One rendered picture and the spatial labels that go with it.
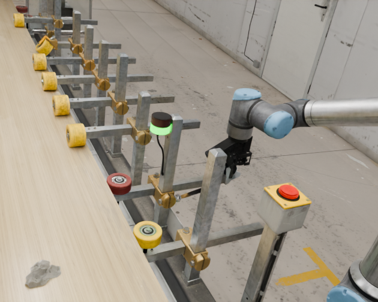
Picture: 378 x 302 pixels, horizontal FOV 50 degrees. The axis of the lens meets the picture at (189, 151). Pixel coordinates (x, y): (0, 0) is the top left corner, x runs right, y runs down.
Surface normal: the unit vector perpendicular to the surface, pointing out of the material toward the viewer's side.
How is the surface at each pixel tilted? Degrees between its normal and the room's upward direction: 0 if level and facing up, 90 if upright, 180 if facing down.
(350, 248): 0
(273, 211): 90
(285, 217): 90
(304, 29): 90
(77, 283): 0
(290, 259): 0
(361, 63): 90
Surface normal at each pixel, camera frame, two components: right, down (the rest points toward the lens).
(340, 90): -0.91, 0.07
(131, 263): 0.15, -0.85
